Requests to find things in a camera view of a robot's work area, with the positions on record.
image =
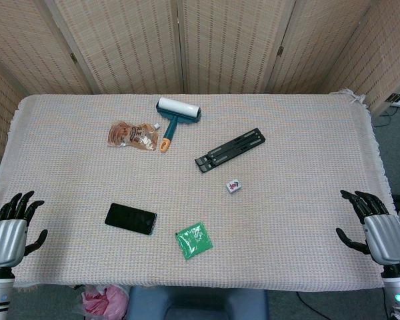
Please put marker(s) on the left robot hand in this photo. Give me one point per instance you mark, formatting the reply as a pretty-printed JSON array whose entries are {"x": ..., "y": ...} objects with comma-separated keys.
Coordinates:
[{"x": 5, "y": 236}]

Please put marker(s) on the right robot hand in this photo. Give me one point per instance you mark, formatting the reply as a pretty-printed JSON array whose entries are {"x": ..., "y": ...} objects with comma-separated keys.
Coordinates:
[{"x": 383, "y": 236}]

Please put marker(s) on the black smartphone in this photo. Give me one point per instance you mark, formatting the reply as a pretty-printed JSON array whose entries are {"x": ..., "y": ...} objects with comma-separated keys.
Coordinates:
[{"x": 131, "y": 219}]

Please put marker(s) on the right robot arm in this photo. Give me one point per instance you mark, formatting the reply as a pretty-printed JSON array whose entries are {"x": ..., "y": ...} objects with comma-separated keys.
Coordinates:
[{"x": 397, "y": 290}]

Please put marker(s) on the pink plastic bag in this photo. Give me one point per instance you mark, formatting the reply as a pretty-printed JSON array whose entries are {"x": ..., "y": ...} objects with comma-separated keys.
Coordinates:
[{"x": 103, "y": 300}]

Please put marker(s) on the white mahjong tile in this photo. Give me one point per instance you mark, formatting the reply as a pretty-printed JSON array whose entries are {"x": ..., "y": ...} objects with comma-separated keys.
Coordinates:
[{"x": 233, "y": 186}]

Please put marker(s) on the brown spouted snack pouch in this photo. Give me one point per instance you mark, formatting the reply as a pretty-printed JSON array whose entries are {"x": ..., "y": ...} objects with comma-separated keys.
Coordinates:
[{"x": 131, "y": 136}]

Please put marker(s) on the black folding laptop stand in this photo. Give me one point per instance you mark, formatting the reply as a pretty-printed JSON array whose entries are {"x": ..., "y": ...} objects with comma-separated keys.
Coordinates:
[{"x": 231, "y": 150}]

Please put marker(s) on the woven beige tablecloth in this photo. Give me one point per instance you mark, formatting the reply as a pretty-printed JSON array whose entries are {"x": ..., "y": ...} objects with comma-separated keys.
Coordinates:
[{"x": 200, "y": 200}]

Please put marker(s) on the green foil sachet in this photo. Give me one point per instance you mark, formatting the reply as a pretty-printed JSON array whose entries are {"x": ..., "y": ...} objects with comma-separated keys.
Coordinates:
[{"x": 194, "y": 240}]

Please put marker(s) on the blue grey chair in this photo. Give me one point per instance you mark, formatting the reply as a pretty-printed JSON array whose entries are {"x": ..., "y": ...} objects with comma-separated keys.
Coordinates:
[{"x": 196, "y": 303}]

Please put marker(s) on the bamboo folding screen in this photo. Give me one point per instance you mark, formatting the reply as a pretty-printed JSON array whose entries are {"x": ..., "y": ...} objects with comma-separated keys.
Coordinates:
[{"x": 200, "y": 43}]

